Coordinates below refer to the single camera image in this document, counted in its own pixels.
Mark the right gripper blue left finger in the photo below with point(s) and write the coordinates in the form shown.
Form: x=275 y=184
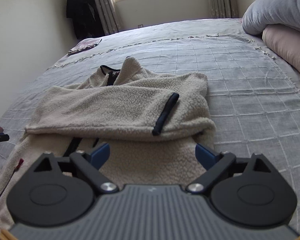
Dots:
x=86 y=167

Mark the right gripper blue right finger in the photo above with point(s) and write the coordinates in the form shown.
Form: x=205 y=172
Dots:
x=218 y=167

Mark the cream fleece jacket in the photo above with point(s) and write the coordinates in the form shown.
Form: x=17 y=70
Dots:
x=152 y=123

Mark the grey checked bedspread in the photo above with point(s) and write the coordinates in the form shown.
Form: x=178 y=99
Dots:
x=253 y=95

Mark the small folded pink cloth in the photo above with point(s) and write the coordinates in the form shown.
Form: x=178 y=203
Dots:
x=84 y=45

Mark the pink pillow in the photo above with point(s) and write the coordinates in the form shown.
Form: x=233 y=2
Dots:
x=285 y=42

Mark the dark hanging coat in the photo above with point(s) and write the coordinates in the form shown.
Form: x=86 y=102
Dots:
x=85 y=18

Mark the left grey curtain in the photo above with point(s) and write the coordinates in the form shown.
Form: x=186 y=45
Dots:
x=109 y=16

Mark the grey folded blanket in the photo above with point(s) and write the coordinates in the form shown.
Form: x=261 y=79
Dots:
x=262 y=13

